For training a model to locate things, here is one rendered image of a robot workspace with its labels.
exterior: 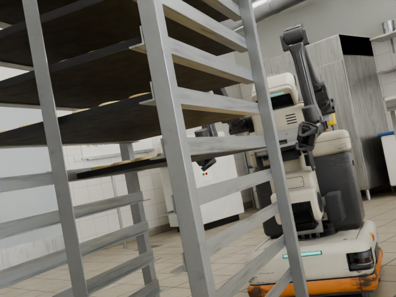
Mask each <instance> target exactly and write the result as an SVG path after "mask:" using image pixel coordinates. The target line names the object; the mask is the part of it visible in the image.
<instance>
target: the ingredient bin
mask: <svg viewBox="0 0 396 297"><path fill-rule="evenodd" d="M378 136H380V137H381V141H382V146H383V150H384V156H385V161H386V165H387V170H388V175H389V179H390V185H392V186H395V187H396V140H395V135H394V131H390V132H386V133H380V134H378Z"/></svg>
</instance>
